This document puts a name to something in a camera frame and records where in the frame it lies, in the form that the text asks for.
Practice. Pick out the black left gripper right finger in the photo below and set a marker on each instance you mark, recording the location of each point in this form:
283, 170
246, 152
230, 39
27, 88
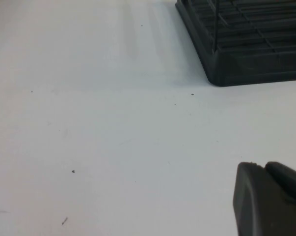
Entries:
287, 182

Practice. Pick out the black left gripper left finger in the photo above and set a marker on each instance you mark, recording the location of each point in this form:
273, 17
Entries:
255, 206

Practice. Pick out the black plastic drain tray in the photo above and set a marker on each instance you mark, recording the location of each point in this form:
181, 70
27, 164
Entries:
248, 66

